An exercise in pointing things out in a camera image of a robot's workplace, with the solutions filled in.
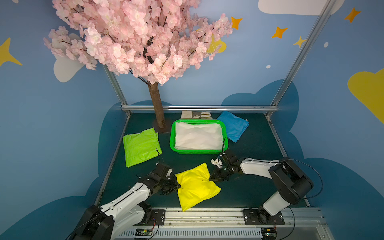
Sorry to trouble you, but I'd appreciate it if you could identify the yellow-green raincoat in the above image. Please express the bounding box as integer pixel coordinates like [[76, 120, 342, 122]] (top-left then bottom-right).
[[176, 163, 221, 212]]

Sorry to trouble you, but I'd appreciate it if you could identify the lime green raincoat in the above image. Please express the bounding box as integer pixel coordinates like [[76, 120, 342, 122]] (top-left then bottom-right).
[[123, 128, 163, 168]]

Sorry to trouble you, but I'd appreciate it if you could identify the blue raincoat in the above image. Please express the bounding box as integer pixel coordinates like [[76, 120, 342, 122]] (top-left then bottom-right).
[[217, 111, 249, 143]]

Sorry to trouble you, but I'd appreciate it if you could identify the green plastic basket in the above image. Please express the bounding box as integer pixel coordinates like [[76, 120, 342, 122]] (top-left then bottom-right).
[[170, 120, 229, 155]]

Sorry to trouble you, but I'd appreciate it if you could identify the white raincoat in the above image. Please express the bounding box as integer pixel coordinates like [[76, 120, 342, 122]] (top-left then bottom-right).
[[175, 122, 224, 151]]

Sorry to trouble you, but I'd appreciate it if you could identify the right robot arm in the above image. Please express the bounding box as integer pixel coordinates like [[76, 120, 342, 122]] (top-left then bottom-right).
[[209, 150, 314, 223]]

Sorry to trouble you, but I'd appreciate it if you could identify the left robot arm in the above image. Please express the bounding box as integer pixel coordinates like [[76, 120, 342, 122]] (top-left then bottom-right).
[[67, 163, 181, 240]]

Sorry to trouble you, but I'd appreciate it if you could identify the left circuit board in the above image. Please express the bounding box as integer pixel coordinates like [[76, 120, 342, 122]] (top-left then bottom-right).
[[135, 229, 153, 238]]

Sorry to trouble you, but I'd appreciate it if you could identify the circuit board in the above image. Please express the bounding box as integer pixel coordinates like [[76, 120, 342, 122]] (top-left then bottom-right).
[[135, 229, 153, 238], [261, 228, 277, 240]]

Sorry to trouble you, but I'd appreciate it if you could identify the beige work glove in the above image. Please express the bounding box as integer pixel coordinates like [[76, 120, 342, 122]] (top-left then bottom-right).
[[181, 111, 213, 120]]

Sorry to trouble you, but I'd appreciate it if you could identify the right circuit board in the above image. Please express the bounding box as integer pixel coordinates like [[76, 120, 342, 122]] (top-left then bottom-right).
[[261, 228, 277, 240]]

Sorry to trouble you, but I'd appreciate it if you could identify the pink cherry blossom tree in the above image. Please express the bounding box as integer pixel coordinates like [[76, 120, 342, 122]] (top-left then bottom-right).
[[44, 0, 234, 129]]

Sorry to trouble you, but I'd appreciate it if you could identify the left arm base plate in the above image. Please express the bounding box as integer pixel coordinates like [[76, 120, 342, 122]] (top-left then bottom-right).
[[136, 209, 166, 226]]

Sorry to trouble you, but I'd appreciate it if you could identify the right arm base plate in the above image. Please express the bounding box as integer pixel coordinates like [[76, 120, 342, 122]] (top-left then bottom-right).
[[243, 208, 285, 226]]

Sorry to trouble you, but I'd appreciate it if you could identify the aluminium frame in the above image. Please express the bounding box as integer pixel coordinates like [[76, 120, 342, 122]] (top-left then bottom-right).
[[73, 0, 338, 240]]

